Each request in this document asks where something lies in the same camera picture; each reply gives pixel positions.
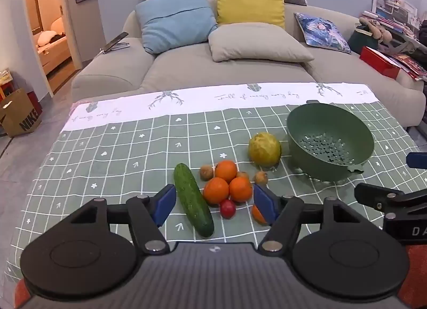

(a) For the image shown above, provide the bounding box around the beige sofa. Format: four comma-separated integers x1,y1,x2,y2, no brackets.
71,0,427,128

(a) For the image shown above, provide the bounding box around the yellow cushion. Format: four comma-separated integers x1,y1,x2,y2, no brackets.
216,0,286,30

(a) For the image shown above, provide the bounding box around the printed picture board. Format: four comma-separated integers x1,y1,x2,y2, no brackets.
372,0,418,26

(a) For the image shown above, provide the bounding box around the green colander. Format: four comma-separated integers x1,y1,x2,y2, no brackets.
286,102,375,183

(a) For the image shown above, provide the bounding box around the green cucumber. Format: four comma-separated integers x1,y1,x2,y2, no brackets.
173,163,215,238

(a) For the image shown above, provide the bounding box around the stack of magazines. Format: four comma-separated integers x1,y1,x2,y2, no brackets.
390,52,427,81

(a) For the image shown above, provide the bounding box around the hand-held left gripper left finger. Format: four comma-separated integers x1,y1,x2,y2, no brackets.
67,184,177,255

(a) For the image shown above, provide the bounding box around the beige cushion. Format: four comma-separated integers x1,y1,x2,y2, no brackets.
208,23,315,63

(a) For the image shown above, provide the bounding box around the orange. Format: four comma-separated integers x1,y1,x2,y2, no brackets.
229,176,253,203
203,177,230,205
214,160,238,183
251,204,267,225

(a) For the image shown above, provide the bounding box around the light blue cushion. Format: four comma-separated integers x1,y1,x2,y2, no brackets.
135,0,218,54

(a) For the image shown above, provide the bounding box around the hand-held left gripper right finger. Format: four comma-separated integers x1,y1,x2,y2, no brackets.
252,183,363,256

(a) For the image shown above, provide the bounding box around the bed with pillows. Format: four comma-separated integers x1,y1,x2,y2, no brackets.
37,17,72,74

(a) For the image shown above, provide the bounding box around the dark green bag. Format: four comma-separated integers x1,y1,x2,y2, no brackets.
348,24,381,53

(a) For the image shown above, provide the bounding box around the small red fruit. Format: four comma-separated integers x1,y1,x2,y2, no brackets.
219,199,237,219

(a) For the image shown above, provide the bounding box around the large yellow-green pomelo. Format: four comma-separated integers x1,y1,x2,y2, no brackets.
248,132,282,167

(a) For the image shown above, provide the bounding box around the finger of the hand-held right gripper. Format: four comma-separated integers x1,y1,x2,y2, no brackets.
406,152,427,170
354,183,427,212

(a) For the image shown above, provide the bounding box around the blue printed cushion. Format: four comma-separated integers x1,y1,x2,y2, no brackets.
294,12,352,54

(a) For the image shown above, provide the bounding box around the brown paper bag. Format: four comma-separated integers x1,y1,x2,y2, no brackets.
0,88,43,138

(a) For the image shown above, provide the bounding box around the beige plush toy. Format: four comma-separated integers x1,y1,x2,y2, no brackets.
358,16,394,43

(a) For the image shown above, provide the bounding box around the red box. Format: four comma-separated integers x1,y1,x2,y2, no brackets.
359,46,401,79

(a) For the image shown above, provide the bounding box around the green checked tablecloth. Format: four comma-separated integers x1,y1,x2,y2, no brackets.
5,82,427,296

